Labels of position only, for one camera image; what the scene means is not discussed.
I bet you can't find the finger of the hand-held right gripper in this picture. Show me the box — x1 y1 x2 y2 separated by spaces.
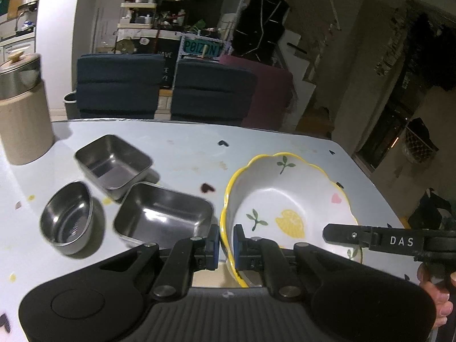
322 223 374 249

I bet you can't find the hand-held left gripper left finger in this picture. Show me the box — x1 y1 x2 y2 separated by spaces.
100 224 220 302

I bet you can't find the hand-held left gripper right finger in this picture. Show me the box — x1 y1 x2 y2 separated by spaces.
233 223 361 302

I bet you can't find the yellow rim flower print bowl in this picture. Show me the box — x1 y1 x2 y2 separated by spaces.
220 152 364 288

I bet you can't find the oval steel bowl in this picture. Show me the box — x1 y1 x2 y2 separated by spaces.
39 181 95 256

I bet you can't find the person's right hand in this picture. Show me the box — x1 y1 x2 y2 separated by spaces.
416 264 456 329

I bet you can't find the dark bag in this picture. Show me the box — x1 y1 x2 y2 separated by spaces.
408 187 456 237

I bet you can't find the large square steel container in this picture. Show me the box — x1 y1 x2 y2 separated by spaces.
113 182 215 248

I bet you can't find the small square steel container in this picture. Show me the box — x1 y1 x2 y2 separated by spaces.
74 134 154 200

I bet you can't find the maroon chair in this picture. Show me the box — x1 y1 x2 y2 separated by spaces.
218 54 294 132

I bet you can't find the dark blue chair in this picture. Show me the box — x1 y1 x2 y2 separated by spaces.
76 53 165 120
170 59 258 126

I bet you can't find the green white sign plate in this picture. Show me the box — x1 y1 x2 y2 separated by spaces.
182 37 222 58

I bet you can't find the grey waste bin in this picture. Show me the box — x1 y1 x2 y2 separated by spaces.
63 91 81 120

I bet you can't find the black cloth with white lines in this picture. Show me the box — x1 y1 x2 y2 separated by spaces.
231 0 290 65

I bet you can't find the beige canister with steel lid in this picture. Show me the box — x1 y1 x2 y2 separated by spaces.
0 52 56 165

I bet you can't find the dark shelf unit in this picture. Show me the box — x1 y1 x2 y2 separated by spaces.
132 0 229 56

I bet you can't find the cream shelf rack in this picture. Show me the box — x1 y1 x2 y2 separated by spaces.
117 2 158 30

